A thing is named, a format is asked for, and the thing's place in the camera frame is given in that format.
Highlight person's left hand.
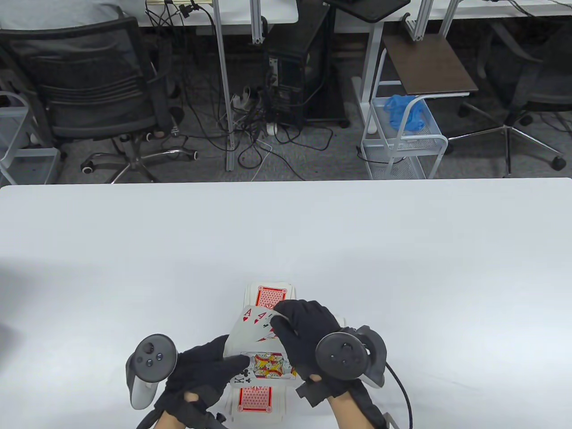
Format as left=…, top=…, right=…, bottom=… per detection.
left=154, top=335, right=252, bottom=424

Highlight person's right hand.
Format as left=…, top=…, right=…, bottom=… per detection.
left=269, top=299, right=342, bottom=385

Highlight person's left forearm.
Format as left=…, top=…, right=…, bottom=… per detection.
left=142, top=409, right=189, bottom=429

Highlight person's right forearm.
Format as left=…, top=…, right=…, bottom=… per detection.
left=328, top=388, right=390, bottom=429

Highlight white floor power strip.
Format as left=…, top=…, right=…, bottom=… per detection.
left=230, top=86, right=263, bottom=113

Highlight crumpled blue gloves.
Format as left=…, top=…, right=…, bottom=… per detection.
left=383, top=94, right=428, bottom=133

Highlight black computer tower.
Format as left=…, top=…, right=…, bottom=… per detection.
left=263, top=4, right=350, bottom=130

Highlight white metal trolley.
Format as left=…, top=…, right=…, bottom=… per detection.
left=0, top=91, right=62, bottom=185

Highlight brown wooden side table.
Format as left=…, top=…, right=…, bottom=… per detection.
left=381, top=33, right=480, bottom=97

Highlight black mesh office chair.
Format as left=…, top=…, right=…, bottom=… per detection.
left=0, top=17, right=200, bottom=184

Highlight dark grey office chair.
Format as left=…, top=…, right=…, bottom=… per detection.
left=447, top=20, right=572, bottom=178

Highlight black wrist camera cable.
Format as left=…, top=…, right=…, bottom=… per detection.
left=384, top=362, right=414, bottom=429

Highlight tangle of black floor cables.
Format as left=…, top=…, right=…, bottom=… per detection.
left=179, top=80, right=336, bottom=182

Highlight white wire rolling cart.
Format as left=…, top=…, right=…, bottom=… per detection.
left=359, top=47, right=449, bottom=181

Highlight aluminium frame post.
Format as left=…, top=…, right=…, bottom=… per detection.
left=249, top=0, right=266, bottom=46
left=439, top=0, right=462, bottom=40
left=213, top=0, right=236, bottom=173
left=404, top=0, right=433, bottom=42

